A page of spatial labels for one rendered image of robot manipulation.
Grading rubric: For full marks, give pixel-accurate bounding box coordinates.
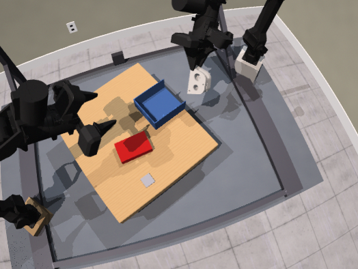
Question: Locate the black metal overhead frame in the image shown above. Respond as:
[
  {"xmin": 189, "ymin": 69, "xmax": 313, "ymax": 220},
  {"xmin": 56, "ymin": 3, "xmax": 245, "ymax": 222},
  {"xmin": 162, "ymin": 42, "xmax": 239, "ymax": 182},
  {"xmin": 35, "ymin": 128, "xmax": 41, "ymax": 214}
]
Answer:
[{"xmin": 0, "ymin": 3, "xmax": 236, "ymax": 91}]

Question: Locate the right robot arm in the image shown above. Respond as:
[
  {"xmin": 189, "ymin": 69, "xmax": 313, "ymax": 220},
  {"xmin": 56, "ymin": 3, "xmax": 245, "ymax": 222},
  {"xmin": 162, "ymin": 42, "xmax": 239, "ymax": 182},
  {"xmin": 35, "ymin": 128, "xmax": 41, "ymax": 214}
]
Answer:
[{"xmin": 0, "ymin": 79, "xmax": 85, "ymax": 229}]

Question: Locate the blue open-top tray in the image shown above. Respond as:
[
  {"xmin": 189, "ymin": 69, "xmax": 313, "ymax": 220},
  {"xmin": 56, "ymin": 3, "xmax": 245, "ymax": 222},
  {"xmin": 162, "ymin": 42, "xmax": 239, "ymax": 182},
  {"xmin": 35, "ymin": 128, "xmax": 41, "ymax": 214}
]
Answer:
[{"xmin": 135, "ymin": 84, "xmax": 186, "ymax": 130}]

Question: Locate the red block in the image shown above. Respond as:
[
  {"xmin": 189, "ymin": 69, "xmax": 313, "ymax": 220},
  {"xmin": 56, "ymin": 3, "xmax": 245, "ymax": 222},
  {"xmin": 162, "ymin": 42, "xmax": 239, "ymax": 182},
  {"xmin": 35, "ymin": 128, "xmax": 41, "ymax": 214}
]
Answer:
[{"xmin": 114, "ymin": 131, "xmax": 153, "ymax": 164}]

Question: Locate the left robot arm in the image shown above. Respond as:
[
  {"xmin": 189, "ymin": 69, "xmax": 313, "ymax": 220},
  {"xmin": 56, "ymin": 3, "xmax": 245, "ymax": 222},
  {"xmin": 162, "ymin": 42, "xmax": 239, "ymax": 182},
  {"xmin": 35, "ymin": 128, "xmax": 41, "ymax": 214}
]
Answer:
[{"xmin": 171, "ymin": 0, "xmax": 285, "ymax": 66}]

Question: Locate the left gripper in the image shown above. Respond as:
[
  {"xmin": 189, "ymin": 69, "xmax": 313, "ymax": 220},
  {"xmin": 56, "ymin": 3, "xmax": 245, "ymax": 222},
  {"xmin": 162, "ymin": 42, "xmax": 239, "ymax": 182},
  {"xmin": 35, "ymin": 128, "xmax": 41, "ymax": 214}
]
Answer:
[{"xmin": 171, "ymin": 14, "xmax": 219, "ymax": 70}]

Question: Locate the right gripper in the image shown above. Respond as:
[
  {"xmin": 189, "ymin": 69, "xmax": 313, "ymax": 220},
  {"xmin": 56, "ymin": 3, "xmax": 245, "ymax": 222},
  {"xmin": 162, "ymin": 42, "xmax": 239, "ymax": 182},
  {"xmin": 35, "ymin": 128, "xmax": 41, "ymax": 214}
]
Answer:
[{"xmin": 46, "ymin": 91, "xmax": 117, "ymax": 157}]

